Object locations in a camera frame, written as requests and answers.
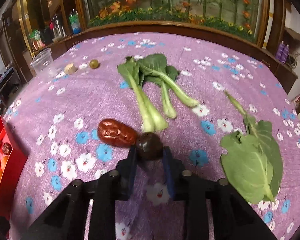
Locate large green leaf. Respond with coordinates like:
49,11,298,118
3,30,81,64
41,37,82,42
219,92,283,204

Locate small red jujube date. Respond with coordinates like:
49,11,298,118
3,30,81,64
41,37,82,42
2,142,13,155

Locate blue cloth side table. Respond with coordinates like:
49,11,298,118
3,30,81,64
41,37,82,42
0,67,20,107

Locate dark plum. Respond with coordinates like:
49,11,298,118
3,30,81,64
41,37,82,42
136,132,164,160

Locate steel thermos flask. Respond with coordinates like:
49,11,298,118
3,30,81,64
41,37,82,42
51,14,65,38

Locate flower and bamboo display case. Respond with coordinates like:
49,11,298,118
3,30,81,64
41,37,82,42
75,0,269,47

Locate clear plastic cup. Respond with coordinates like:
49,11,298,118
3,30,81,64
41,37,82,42
30,48,57,79

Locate green bok choy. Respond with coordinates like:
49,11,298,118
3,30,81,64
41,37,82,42
117,53,199,132

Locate red shallow tray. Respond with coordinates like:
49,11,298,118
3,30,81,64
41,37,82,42
0,117,27,219

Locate purple floral tablecloth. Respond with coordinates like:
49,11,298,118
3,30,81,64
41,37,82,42
4,33,300,239

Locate small green olive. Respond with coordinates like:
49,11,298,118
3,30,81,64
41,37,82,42
89,59,100,69

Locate purple bottles on shelf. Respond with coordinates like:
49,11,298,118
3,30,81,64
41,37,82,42
275,41,289,64

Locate green label water bottle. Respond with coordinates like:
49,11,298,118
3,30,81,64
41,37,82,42
69,9,81,34

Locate tiny beige cake piece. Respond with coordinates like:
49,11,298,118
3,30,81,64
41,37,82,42
64,63,78,75

